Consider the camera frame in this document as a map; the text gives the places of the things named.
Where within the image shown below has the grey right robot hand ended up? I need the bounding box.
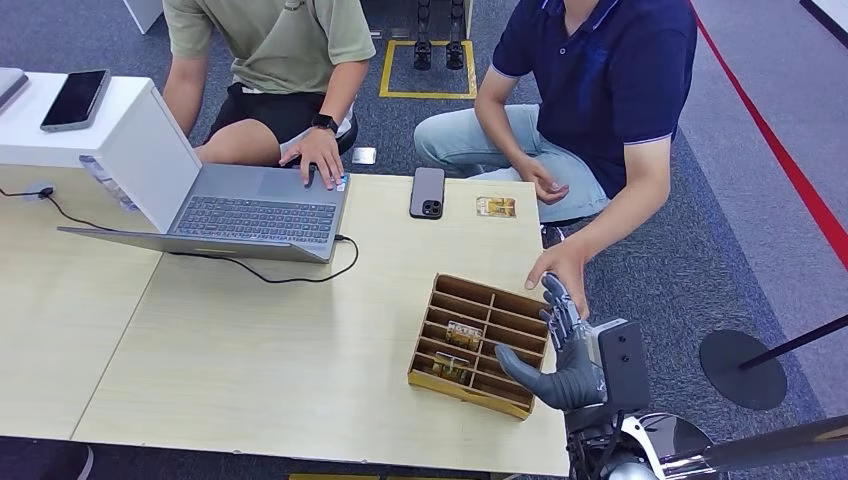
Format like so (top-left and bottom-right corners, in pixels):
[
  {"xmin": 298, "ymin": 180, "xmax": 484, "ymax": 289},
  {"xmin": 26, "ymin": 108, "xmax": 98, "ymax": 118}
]
[{"xmin": 494, "ymin": 272, "xmax": 607, "ymax": 413}]

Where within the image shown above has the person's right hand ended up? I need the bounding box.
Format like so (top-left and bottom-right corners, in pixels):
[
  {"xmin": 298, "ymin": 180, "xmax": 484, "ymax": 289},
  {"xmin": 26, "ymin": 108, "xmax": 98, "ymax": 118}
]
[{"xmin": 515, "ymin": 157, "xmax": 571, "ymax": 205}]

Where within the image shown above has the person's left hand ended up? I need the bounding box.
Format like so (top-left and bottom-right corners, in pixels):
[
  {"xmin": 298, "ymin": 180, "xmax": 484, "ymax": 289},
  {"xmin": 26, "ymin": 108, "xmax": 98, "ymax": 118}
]
[
  {"xmin": 278, "ymin": 127, "xmax": 346, "ymax": 192},
  {"xmin": 524, "ymin": 246, "xmax": 591, "ymax": 321}
]

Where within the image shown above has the yellow hotel key card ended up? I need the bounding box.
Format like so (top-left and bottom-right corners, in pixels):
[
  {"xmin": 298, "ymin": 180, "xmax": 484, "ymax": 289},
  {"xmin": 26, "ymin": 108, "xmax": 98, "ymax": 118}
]
[
  {"xmin": 445, "ymin": 320, "xmax": 485, "ymax": 351},
  {"xmin": 475, "ymin": 195, "xmax": 517, "ymax": 219},
  {"xmin": 431, "ymin": 352, "xmax": 473, "ymax": 384}
]

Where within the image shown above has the person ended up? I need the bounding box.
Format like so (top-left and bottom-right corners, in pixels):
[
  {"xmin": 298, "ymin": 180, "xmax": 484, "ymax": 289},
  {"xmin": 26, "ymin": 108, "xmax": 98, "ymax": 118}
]
[
  {"xmin": 160, "ymin": 0, "xmax": 378, "ymax": 193},
  {"xmin": 413, "ymin": 0, "xmax": 699, "ymax": 321}
]

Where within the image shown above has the black stool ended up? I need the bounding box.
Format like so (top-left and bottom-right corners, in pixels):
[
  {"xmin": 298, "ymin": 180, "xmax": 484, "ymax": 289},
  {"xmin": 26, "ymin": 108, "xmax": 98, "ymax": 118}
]
[
  {"xmin": 539, "ymin": 217, "xmax": 588, "ymax": 250},
  {"xmin": 334, "ymin": 112, "xmax": 360, "ymax": 157}
]

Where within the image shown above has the wooden compartment tray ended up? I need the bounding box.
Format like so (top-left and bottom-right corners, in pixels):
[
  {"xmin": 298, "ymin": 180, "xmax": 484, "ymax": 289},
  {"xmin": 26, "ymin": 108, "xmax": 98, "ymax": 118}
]
[{"xmin": 407, "ymin": 272, "xmax": 552, "ymax": 422}]

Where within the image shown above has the silver laptop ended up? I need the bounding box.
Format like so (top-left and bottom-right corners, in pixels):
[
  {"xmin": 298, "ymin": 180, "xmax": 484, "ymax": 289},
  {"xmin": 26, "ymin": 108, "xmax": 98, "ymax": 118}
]
[{"xmin": 57, "ymin": 163, "xmax": 352, "ymax": 265}]

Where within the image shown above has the black robot leg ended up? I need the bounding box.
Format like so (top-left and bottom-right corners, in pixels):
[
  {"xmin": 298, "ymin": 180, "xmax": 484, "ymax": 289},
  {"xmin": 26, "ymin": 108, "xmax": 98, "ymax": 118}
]
[
  {"xmin": 413, "ymin": 0, "xmax": 433, "ymax": 72},
  {"xmin": 445, "ymin": 0, "xmax": 466, "ymax": 72}
]

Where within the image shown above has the black stanchion base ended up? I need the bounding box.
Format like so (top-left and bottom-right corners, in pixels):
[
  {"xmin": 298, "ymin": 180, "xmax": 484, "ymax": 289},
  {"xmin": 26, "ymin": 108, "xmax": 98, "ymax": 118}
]
[{"xmin": 699, "ymin": 329, "xmax": 790, "ymax": 412}]

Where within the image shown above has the white box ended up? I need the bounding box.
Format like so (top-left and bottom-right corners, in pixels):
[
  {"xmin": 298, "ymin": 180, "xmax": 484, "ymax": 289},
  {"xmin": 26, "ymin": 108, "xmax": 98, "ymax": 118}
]
[{"xmin": 0, "ymin": 71, "xmax": 203, "ymax": 234}]

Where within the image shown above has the bluish sticker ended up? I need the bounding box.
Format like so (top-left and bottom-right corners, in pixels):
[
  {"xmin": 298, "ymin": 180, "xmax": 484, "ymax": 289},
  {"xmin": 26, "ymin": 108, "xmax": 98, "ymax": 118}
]
[{"xmin": 79, "ymin": 154, "xmax": 140, "ymax": 213}]

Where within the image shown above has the dark metal pole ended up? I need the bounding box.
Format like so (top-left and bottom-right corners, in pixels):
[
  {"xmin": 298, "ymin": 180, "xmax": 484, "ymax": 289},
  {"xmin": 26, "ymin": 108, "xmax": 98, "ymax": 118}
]
[{"xmin": 688, "ymin": 415, "xmax": 848, "ymax": 473}]

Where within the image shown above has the black stanchion pole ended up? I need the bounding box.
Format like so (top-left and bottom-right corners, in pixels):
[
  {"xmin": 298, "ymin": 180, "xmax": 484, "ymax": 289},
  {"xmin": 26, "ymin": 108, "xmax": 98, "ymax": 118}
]
[{"xmin": 738, "ymin": 314, "xmax": 848, "ymax": 371}]

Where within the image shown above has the white furniture panel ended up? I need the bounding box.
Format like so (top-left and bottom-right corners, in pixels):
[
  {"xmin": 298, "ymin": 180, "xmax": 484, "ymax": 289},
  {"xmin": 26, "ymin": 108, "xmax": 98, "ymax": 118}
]
[{"xmin": 122, "ymin": 0, "xmax": 166, "ymax": 36}]

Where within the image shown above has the black smartphone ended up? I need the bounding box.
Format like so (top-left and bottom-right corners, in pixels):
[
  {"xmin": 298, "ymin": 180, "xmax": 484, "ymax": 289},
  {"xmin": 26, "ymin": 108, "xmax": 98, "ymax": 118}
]
[{"xmin": 39, "ymin": 68, "xmax": 113, "ymax": 133}]

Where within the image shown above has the grey tablet device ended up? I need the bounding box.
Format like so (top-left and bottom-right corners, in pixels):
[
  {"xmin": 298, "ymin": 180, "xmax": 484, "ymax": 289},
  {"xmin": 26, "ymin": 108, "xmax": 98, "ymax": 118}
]
[{"xmin": 0, "ymin": 66, "xmax": 31, "ymax": 112}]

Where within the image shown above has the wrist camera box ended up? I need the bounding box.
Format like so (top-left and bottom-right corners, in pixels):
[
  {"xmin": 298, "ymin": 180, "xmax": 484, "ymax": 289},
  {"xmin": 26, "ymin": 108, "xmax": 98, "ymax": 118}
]
[{"xmin": 586, "ymin": 318, "xmax": 653, "ymax": 413}]

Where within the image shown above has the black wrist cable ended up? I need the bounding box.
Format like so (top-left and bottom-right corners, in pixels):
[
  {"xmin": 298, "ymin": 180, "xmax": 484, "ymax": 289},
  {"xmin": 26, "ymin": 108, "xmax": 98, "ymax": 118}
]
[{"xmin": 566, "ymin": 410, "xmax": 627, "ymax": 480}]

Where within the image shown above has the black laptop power cable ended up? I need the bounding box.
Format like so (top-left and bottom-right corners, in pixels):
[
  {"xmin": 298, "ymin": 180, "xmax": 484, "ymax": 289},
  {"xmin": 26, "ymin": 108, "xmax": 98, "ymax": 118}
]
[{"xmin": 166, "ymin": 233, "xmax": 361, "ymax": 286}]

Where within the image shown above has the grey smartphone with camera lenses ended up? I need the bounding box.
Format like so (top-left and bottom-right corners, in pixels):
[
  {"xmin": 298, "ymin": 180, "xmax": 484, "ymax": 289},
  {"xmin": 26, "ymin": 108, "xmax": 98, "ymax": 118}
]
[{"xmin": 409, "ymin": 166, "xmax": 447, "ymax": 221}]

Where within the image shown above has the black desk cable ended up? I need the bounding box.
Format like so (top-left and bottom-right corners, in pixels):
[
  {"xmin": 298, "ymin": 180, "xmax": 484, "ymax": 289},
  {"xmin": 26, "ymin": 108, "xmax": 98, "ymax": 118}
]
[{"xmin": 0, "ymin": 186, "xmax": 117, "ymax": 233}]

